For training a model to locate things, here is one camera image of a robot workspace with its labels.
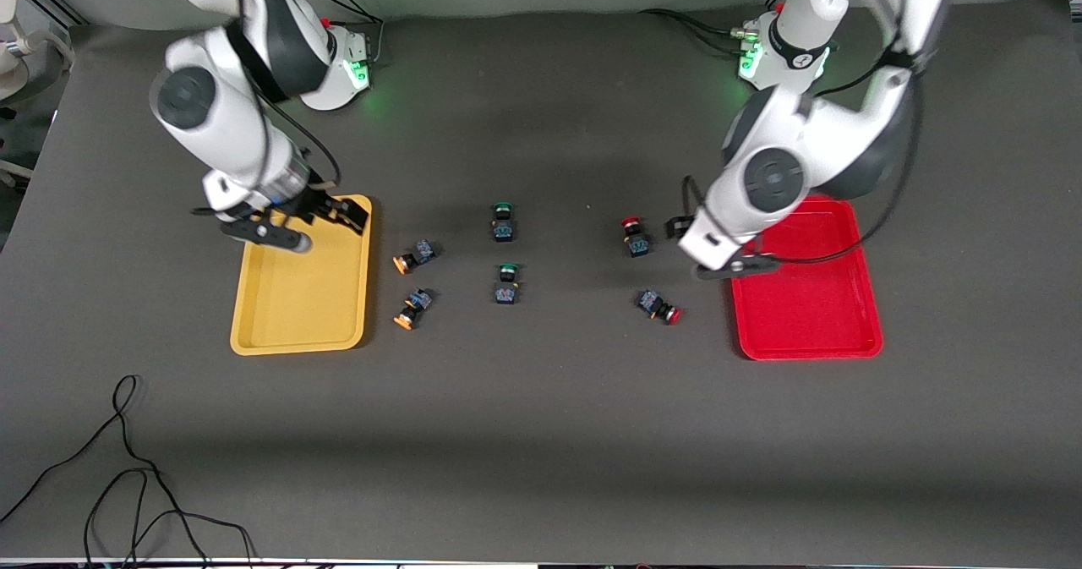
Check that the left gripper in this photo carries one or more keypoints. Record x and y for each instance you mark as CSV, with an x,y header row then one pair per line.
x,y
677,226

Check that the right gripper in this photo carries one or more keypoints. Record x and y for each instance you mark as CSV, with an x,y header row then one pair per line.
x,y
324,205

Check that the red push button switch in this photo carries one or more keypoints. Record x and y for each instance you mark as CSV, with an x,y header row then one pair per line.
x,y
636,241
653,303

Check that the yellow push button switch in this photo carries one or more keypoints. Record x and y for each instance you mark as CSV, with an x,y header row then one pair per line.
x,y
420,253
416,303

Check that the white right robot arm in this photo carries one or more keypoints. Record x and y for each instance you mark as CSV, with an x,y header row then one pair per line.
x,y
211,121

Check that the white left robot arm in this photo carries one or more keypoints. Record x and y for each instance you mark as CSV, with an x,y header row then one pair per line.
x,y
778,180

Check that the yellow plastic tray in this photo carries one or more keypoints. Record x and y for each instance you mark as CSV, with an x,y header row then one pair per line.
x,y
304,298

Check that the red plastic tray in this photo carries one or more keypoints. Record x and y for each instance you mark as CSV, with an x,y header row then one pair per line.
x,y
811,307

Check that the white background equipment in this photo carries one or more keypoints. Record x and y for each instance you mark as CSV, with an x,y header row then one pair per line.
x,y
21,45

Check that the green push button switch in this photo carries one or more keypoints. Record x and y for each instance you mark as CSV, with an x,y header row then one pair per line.
x,y
506,288
504,227

